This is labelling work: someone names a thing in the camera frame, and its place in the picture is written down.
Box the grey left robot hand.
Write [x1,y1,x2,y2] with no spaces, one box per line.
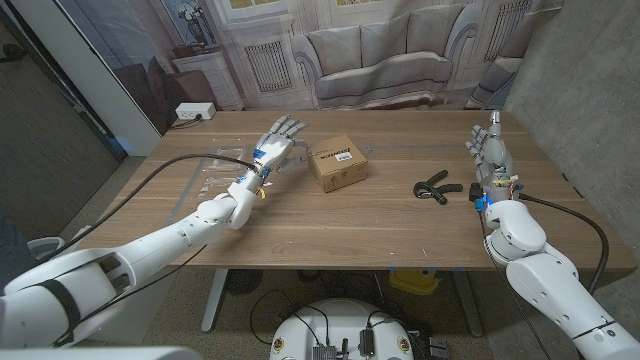
[249,114,310,179]

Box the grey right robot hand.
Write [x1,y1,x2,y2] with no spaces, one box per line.
[464,110,521,201]

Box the black grip trainer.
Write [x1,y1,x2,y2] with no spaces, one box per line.
[412,169,465,206]

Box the clear plastic clamshell container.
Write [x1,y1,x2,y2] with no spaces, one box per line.
[196,145,247,202]

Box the brown cardboard box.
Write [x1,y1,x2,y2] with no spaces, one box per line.
[305,134,369,194]

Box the white power strip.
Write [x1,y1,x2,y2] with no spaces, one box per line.
[174,102,217,121]

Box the black round floor object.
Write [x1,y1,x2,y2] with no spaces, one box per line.
[224,268,264,296]

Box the printed living room backdrop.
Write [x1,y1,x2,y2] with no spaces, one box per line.
[54,0,566,136]

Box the yellow object under table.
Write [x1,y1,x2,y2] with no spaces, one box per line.
[388,268,441,296]

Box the white table leg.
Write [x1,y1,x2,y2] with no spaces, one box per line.
[452,269,484,339]
[200,268,229,334]

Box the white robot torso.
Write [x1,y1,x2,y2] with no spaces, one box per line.
[269,298,415,360]

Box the white stand base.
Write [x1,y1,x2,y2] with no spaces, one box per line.
[27,224,96,262]

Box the person leg in jeans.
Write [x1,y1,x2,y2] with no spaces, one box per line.
[0,214,32,292]

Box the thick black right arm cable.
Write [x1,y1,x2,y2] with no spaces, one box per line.
[519,192,611,296]

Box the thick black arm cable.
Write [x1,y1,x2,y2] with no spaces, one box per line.
[519,192,611,296]
[38,153,260,265]

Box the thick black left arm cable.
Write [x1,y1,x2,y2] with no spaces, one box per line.
[38,153,260,265]

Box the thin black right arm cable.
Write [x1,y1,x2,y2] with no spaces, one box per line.
[478,209,552,360]

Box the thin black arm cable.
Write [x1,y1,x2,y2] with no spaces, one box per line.
[478,209,552,360]
[53,243,210,347]

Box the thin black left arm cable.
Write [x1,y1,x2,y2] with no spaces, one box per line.
[53,243,210,347]

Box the black floor cable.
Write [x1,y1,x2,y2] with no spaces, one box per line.
[248,288,331,347]

